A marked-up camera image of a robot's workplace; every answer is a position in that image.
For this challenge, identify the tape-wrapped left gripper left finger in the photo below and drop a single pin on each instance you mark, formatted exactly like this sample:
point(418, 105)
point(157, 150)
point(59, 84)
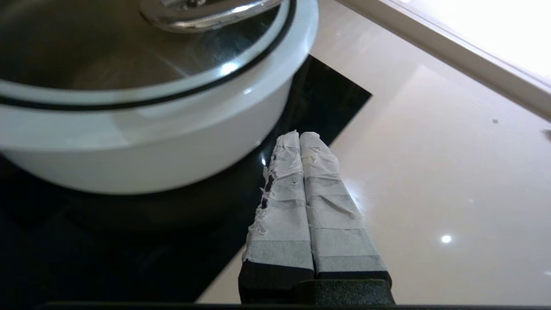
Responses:
point(282, 224)

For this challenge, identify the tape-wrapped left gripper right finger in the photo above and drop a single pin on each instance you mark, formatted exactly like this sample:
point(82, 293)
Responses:
point(335, 224)

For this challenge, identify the glass lid with white rim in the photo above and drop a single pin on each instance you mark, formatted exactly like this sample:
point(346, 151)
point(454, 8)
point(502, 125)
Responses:
point(86, 51)

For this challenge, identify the white pot with steel rim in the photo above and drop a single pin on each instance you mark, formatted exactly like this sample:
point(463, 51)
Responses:
point(129, 165)

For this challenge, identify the large black induction cooktop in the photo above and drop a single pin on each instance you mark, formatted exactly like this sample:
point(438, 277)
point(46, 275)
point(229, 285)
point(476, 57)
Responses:
point(107, 258)

